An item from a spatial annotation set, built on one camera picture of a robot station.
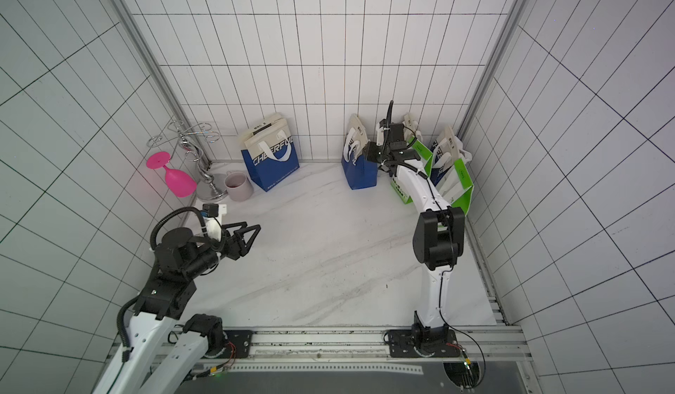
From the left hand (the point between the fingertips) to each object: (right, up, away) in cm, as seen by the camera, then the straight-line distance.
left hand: (252, 230), depth 72 cm
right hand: (+37, +27, +22) cm, 51 cm away
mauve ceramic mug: (-16, +12, +31) cm, 36 cm away
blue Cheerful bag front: (-2, +25, +26) cm, 36 cm away
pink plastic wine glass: (-32, +13, +18) cm, 39 cm away
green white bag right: (+63, +12, +11) cm, 65 cm away
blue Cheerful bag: (+33, +17, +35) cm, 51 cm away
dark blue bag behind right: (+65, +26, +23) cm, 73 cm away
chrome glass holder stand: (-31, +11, +37) cm, 50 cm away
